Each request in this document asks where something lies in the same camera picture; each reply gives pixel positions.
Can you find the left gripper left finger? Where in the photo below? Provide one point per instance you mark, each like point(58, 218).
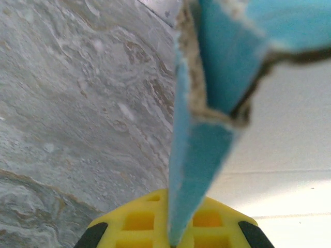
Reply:
point(137, 222)

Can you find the white and blue paper box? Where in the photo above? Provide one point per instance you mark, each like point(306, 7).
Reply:
point(284, 129)

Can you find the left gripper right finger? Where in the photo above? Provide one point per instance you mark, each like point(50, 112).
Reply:
point(222, 227)

